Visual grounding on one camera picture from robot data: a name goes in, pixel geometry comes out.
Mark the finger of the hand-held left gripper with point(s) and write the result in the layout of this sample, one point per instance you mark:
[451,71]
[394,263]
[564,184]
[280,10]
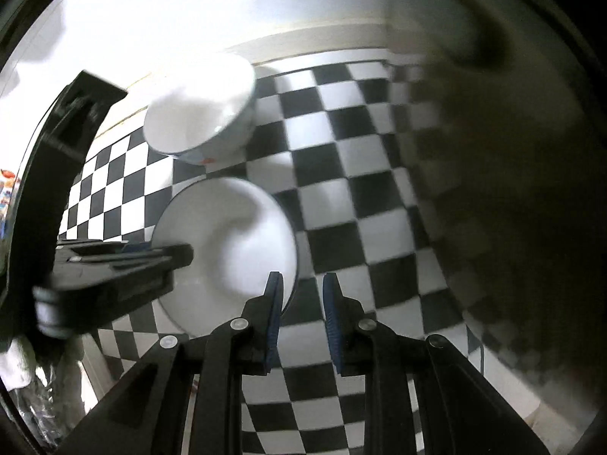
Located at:
[61,151]
[128,268]

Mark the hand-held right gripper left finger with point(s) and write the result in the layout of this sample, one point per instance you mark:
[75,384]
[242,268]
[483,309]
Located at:
[274,313]

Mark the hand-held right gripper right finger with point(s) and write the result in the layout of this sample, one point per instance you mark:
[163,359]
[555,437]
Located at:
[332,322]

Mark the white bowl dark rim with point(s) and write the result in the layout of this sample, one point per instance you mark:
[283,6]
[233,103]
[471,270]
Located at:
[227,246]

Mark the black white checkered mat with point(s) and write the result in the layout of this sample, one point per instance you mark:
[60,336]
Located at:
[360,189]

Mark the white bowl blue pattern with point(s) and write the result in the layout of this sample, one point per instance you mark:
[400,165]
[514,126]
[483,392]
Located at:
[199,104]

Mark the colourful wall sticker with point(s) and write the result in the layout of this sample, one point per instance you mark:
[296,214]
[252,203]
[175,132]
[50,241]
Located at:
[7,189]

